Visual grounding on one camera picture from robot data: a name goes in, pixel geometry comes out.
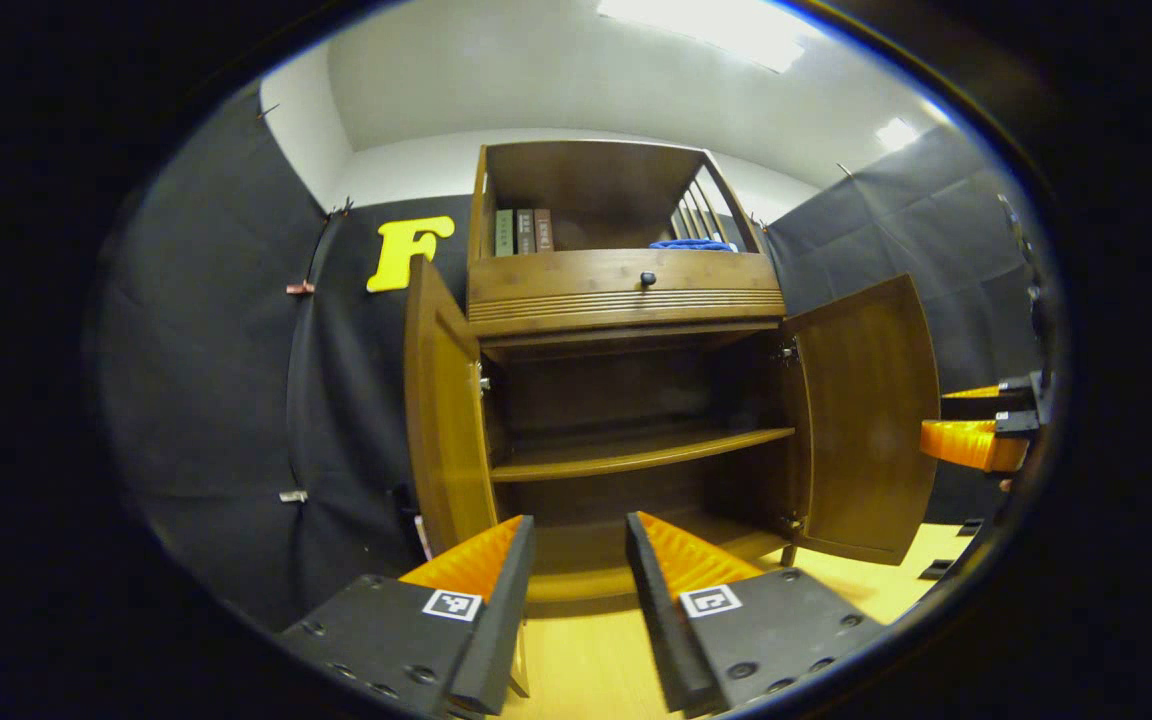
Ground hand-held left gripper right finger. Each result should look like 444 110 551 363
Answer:
626 511 887 719

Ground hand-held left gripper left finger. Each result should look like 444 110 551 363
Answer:
276 515 537 719

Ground wooden shoe cabinet door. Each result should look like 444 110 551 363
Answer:
392 255 500 576
781 273 940 566

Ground wooden double-door shoe cabinet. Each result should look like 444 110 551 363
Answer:
466 140 799 606

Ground wooden cabinet drawer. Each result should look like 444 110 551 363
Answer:
466 250 787 336

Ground wooden inner shelf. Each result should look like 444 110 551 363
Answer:
491 427 797 484

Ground black backdrop cloth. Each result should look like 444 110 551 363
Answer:
86 85 1047 631

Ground large ceiling light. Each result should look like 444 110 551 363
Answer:
596 0 817 73

